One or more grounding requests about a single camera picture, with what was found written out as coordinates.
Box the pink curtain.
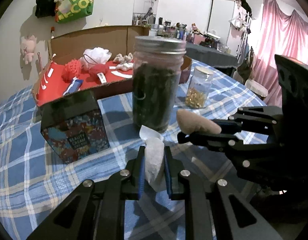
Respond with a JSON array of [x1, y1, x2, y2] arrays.
[[254, 0, 308, 107]]

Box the broom with orange handle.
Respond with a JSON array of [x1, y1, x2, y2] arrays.
[[51, 27, 55, 39]]

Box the white folded cloth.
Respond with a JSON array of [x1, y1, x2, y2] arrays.
[[115, 62, 133, 72]]

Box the blue plaid tablecloth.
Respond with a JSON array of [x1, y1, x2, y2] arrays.
[[0, 69, 264, 239]]

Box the green tote bag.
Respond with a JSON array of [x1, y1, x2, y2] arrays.
[[55, 0, 94, 23]]

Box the dark beauty cream box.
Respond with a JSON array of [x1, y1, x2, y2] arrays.
[[41, 90, 110, 164]]

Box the white wardrobe cabinet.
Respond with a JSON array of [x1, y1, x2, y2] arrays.
[[207, 0, 239, 44]]

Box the tan round sponge puff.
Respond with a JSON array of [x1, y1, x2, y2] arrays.
[[176, 109, 222, 135]]

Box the red knitted bunny pouch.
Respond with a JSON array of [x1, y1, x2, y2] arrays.
[[83, 54, 108, 84]]

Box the pink plush on wall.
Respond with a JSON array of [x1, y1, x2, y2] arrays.
[[20, 35, 37, 64]]

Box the red foam net sleeve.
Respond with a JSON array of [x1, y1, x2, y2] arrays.
[[61, 59, 81, 82]]

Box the dark covered side table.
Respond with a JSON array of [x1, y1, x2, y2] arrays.
[[185, 43, 237, 66]]

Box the cardboard box red inside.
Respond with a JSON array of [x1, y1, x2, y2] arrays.
[[32, 25, 191, 107]]

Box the white mesh bath pouf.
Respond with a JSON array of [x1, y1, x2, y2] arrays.
[[80, 47, 112, 70]]

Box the small jar gold clips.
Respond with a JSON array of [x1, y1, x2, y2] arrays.
[[185, 66, 214, 109]]

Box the white tissue sachet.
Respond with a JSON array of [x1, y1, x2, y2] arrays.
[[139, 125, 166, 192]]

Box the large glass jar dark contents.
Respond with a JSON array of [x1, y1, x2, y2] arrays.
[[132, 36, 186, 132]]

